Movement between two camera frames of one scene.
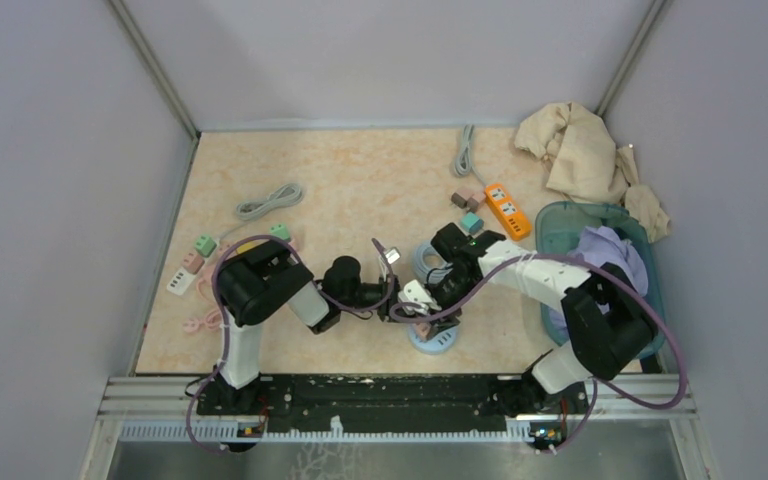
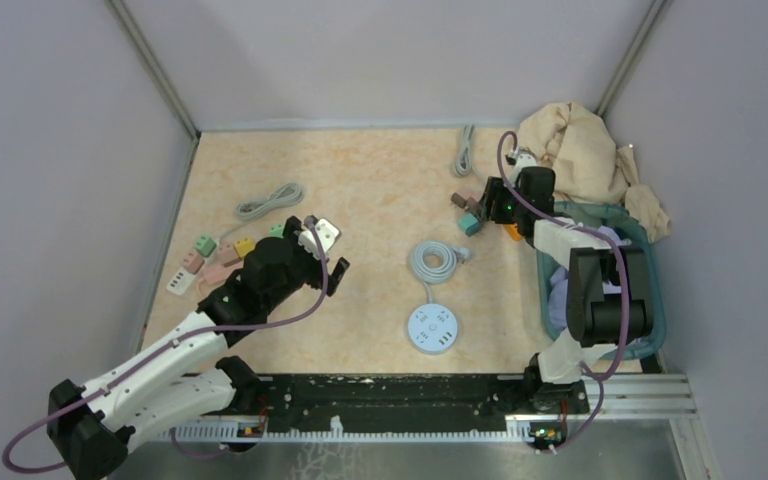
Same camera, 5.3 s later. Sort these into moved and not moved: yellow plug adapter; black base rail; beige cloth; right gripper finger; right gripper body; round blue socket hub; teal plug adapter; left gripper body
Moved: right gripper body; left gripper body; right gripper finger
Not moved: teal plug adapter; round blue socket hub; beige cloth; yellow plug adapter; black base rail
